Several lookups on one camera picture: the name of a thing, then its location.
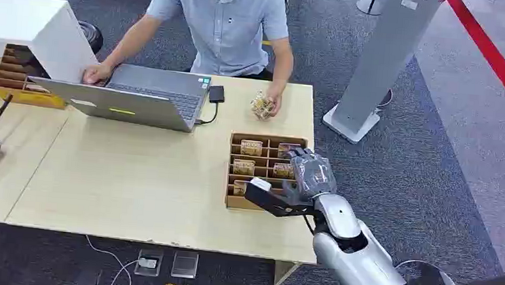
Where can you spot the person's left hand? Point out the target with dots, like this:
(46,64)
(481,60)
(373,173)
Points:
(276,102)

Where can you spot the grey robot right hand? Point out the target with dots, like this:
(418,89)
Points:
(315,175)

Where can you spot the person's right hand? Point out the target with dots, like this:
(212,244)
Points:
(97,74)

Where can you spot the stack of printed cards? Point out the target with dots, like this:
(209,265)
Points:
(262,106)

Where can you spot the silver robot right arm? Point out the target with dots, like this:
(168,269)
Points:
(360,262)

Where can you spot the brown printed card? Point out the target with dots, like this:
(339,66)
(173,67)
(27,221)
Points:
(251,147)
(282,170)
(284,147)
(240,188)
(243,167)

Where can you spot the black round object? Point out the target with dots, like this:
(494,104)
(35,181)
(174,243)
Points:
(92,34)

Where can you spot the wooden card box with dividers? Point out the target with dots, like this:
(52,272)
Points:
(263,178)

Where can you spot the grey laptop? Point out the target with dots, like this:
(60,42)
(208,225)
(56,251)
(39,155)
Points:
(148,95)

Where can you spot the small black adapter box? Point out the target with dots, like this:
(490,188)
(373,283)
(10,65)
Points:
(216,94)

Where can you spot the white box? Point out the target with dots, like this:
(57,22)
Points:
(31,29)

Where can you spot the wooden card box yellow base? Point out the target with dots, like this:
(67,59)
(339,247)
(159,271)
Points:
(14,77)

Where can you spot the person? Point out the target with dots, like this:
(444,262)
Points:
(225,26)

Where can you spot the pale desk leg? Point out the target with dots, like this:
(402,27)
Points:
(285,272)

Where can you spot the grey kiosk stand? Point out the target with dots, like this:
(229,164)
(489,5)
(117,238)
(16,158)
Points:
(375,70)

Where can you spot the round stanchion base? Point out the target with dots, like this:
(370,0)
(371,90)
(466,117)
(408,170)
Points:
(369,5)

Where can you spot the metal floor plate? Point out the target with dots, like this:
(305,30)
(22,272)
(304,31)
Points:
(184,264)

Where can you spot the floor power socket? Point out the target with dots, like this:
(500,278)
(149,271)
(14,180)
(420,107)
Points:
(149,263)

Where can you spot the red barrier tape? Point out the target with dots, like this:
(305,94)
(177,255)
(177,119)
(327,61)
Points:
(497,64)

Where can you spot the pale wrist camera on black bracket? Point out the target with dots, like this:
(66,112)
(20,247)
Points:
(270,200)

